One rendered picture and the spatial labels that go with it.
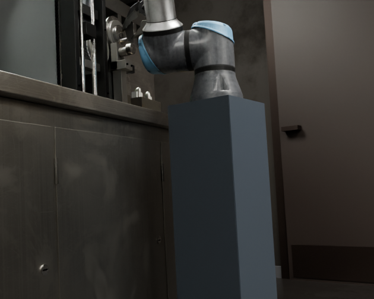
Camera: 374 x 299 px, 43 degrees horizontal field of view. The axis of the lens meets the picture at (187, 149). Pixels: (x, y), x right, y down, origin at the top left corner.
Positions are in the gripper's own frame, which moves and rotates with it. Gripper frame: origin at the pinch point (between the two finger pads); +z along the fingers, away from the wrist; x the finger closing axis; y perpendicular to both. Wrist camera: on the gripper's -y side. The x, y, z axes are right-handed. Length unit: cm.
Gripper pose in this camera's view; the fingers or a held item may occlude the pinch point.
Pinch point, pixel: (129, 32)
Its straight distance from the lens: 183.6
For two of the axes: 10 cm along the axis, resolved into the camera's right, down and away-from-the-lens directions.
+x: -7.6, -5.9, -2.7
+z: -6.5, 7.1, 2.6
